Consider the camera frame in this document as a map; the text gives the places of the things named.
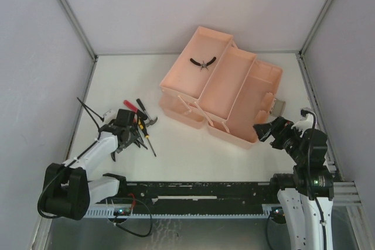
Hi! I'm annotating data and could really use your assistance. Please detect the yellow black screwdriver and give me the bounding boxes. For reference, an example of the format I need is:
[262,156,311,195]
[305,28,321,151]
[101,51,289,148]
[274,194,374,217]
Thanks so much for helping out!
[137,118,156,157]

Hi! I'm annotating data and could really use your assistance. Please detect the beige tool box latch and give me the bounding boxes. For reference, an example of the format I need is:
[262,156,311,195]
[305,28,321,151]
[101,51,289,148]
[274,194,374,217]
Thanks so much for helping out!
[270,98,286,117]

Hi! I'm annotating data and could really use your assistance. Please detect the pink translucent tool box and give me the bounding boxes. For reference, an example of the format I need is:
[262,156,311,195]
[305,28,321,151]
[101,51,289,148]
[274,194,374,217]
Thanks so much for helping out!
[158,61,284,150]

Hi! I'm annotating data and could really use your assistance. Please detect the black handled pliers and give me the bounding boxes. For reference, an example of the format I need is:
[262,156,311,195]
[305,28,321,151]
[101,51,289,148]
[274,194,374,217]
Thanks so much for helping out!
[189,56,217,70]

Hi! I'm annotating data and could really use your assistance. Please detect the black needle nose pliers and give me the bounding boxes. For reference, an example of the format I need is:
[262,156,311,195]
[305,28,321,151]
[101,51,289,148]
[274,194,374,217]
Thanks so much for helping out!
[111,138,148,162]

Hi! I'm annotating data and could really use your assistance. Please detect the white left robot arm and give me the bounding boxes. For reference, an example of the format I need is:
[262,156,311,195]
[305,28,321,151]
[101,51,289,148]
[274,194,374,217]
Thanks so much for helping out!
[37,109,139,220]

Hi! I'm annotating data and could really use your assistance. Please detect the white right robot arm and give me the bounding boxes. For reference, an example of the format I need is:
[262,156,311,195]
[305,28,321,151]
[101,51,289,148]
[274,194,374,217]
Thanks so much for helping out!
[253,109,334,249]

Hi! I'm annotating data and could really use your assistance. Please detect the black claw hammer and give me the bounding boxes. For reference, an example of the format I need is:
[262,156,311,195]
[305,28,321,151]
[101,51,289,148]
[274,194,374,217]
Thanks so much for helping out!
[136,98,158,127]

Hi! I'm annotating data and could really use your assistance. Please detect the red utility knife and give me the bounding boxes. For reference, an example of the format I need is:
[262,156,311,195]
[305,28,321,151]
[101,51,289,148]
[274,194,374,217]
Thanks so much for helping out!
[123,100,138,113]

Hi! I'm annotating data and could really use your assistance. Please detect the pink middle cantilever tray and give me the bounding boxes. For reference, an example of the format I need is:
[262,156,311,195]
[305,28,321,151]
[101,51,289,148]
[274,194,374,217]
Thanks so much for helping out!
[197,47,257,122]

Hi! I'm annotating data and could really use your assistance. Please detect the pink cantilever tray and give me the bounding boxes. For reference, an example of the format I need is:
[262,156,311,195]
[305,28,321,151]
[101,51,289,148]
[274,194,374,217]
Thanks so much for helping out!
[159,26,234,102]
[197,47,257,122]

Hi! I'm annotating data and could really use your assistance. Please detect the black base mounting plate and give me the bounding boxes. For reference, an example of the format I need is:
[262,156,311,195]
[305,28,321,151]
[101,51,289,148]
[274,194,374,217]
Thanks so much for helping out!
[99,181,281,214]

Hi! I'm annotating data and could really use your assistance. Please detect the pink upper cantilever tray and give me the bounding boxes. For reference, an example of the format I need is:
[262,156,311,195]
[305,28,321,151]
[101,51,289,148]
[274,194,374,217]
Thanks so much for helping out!
[159,26,234,102]

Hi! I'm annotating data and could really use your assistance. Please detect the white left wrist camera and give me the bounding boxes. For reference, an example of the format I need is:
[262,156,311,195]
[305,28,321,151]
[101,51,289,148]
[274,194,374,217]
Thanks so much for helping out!
[103,109,116,123]

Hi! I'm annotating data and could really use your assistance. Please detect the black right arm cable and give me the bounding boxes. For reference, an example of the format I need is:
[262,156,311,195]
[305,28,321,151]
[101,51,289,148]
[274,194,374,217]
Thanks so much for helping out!
[265,109,328,250]

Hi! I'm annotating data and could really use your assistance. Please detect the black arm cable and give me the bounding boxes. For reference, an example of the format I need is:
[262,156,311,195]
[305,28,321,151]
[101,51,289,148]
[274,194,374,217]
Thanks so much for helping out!
[265,109,328,250]
[37,97,106,218]

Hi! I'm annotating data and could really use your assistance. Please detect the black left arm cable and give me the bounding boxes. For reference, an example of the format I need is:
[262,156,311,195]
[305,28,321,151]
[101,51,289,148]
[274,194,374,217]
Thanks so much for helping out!
[37,97,106,218]

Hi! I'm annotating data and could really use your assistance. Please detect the right aluminium corner post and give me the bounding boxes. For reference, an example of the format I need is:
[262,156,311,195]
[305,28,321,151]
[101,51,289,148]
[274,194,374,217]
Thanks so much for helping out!
[298,0,352,57]

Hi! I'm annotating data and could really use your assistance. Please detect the aluminium corner post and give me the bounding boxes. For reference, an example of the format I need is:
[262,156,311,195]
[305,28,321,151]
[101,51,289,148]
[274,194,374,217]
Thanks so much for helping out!
[40,0,98,60]
[298,0,352,57]

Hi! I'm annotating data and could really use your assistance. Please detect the aluminium frame rail front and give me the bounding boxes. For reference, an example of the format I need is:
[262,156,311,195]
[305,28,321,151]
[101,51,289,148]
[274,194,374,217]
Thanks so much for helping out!
[333,181,362,206]

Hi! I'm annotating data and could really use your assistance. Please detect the grey slotted cable duct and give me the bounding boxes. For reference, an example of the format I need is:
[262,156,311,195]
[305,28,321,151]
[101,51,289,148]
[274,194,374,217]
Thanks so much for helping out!
[84,204,275,219]

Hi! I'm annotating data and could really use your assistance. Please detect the left aluminium corner post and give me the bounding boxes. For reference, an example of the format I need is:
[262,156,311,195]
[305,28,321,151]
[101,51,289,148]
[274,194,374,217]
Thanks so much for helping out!
[40,0,98,60]

